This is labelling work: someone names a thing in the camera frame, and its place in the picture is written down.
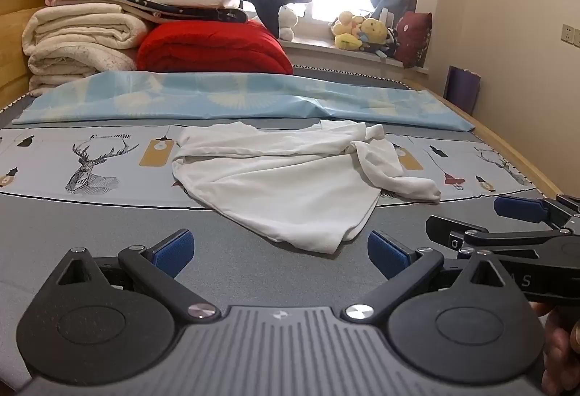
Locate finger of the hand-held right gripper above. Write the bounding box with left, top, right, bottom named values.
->
left=494, top=194, right=580, bottom=238
left=426, top=216, right=580, bottom=261

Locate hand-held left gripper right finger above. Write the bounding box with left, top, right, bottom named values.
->
left=343, top=230, right=506, bottom=326

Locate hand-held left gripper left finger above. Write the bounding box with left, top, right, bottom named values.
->
left=57, top=229, right=224, bottom=323

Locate white garment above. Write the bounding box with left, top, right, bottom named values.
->
left=171, top=120, right=442, bottom=255

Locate person's right hand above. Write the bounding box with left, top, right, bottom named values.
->
left=530, top=301, right=580, bottom=396

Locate purple bag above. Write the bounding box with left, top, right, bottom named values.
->
left=443, top=65, right=482, bottom=116

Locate light blue patterned sheet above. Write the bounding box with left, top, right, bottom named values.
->
left=13, top=70, right=476, bottom=134

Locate dark red cushion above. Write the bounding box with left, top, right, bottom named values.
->
left=393, top=11, right=433, bottom=69

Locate red folded quilt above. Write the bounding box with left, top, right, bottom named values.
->
left=137, top=21, right=294, bottom=76

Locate window sill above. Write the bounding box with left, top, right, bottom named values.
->
left=276, top=38, right=429, bottom=75

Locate yellow round plush toy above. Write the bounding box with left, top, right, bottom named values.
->
left=358, top=16, right=390, bottom=47

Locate yellow duck plush toy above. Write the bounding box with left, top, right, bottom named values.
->
left=332, top=10, right=369, bottom=51

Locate cream folded blanket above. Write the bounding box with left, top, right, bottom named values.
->
left=22, top=5, right=152, bottom=96

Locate white and black folded bedding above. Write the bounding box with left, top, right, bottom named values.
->
left=57, top=0, right=249, bottom=25

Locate white plush toy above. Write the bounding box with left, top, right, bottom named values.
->
left=277, top=5, right=300, bottom=41

